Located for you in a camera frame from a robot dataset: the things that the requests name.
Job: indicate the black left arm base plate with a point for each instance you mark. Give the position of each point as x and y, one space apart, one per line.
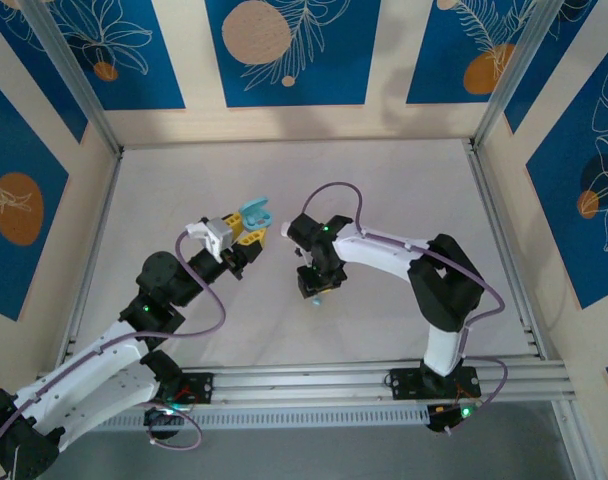
204 387

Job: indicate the black controller box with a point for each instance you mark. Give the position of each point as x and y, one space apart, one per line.
156 422
441 420

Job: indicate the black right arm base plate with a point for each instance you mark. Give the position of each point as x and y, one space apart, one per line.
404 382

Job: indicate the blue earbud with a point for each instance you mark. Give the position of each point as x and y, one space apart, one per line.
316 302

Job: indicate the aluminium frame post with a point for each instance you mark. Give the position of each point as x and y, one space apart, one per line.
514 75
75 75

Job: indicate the aluminium side rail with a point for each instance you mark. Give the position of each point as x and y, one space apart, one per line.
100 225
491 200

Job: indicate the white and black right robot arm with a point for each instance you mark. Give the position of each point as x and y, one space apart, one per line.
374 255

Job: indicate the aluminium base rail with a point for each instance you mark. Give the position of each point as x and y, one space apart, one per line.
309 385

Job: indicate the blue earbud charging case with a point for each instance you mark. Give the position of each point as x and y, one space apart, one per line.
256 215

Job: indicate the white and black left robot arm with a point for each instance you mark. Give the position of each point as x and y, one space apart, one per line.
84 380

